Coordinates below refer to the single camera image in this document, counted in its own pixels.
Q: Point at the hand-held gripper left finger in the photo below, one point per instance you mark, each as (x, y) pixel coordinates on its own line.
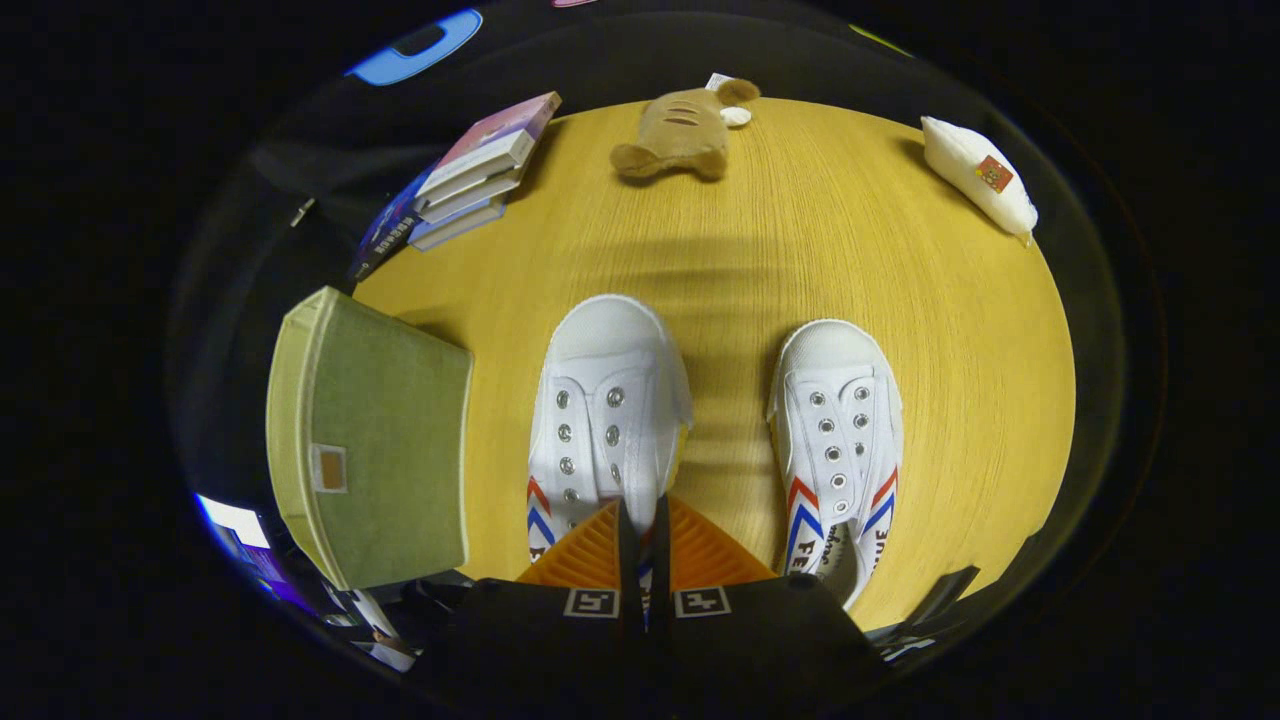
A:
(630, 560)

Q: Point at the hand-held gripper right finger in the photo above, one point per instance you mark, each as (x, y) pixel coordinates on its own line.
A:
(660, 560)

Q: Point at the white striped canvas shoe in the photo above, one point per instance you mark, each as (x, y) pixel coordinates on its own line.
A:
(840, 440)
(605, 410)

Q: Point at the green fabric storage box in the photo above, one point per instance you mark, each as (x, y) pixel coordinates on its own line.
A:
(390, 440)

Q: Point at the pale blue cover book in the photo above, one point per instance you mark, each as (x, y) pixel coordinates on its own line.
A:
(455, 228)

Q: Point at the lit computer screen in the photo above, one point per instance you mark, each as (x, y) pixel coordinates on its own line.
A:
(240, 530)

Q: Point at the grey cover book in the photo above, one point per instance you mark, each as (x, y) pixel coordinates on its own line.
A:
(470, 195)

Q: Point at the dark blue book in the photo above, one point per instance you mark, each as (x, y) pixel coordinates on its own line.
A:
(385, 230)

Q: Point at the brown plush toy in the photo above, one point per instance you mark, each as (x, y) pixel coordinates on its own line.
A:
(680, 130)

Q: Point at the pink cover book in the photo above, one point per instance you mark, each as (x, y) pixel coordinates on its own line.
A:
(495, 135)

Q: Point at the metal clip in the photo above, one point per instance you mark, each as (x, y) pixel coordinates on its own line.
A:
(302, 212)

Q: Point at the white plush toy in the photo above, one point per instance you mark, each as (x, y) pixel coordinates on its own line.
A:
(975, 175)

